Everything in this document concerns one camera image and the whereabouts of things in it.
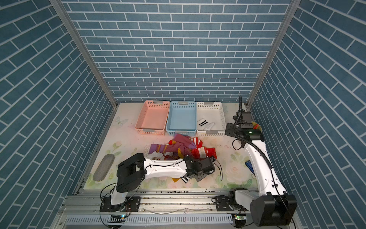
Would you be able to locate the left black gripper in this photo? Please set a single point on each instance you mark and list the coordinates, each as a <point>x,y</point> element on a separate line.
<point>199,178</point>

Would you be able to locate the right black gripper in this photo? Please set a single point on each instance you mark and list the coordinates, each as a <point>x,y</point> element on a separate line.
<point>228,129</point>

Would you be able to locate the white sock black stripes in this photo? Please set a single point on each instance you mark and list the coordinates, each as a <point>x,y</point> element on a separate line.
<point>204,125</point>

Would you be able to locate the purple striped sock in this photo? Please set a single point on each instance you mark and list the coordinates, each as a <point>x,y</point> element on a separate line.
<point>165,148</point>

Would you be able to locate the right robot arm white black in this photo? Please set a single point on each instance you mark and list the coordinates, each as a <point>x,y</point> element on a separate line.
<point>272,205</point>

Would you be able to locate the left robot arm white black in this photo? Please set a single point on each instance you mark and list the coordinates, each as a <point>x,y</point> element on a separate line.
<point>134,170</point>

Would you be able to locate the white plastic basket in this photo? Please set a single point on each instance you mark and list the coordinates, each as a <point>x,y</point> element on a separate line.
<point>212,112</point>

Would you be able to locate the light blue plastic basket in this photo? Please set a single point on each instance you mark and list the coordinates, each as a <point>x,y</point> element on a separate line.
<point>182,118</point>

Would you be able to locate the pink plastic basket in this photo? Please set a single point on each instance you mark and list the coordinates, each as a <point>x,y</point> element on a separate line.
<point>153,118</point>

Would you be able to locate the yellow pen cup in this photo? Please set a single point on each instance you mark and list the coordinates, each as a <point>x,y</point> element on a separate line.
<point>256,126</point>

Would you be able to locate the white sock front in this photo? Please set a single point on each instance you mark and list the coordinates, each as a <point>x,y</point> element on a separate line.
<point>184,179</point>

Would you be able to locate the red white sock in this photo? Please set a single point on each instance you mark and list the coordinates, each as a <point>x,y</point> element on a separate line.
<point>204,152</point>

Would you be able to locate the red striped sock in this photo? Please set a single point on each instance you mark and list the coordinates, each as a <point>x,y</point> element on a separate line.
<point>198,143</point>

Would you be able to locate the purple sock in pile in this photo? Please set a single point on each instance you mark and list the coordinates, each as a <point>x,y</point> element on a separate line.
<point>186,141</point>

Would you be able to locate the grey oval pad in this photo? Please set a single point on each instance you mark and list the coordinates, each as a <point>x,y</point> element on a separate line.
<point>103,168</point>

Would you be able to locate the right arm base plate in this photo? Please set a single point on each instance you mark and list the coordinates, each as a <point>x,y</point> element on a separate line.
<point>223,203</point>

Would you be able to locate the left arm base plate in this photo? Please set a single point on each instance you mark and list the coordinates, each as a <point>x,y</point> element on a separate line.
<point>131,205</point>

